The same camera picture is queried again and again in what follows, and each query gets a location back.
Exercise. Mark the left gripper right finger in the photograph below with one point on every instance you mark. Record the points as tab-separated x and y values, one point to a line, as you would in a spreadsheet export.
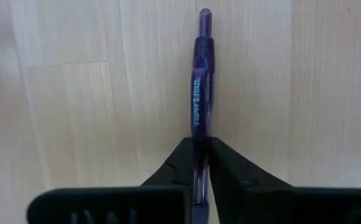
261	202

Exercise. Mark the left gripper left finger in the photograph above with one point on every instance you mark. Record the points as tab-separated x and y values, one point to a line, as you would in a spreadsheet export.
155	199

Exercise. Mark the purple ballpoint pen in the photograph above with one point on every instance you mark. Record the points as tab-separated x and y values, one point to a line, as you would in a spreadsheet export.
203	93

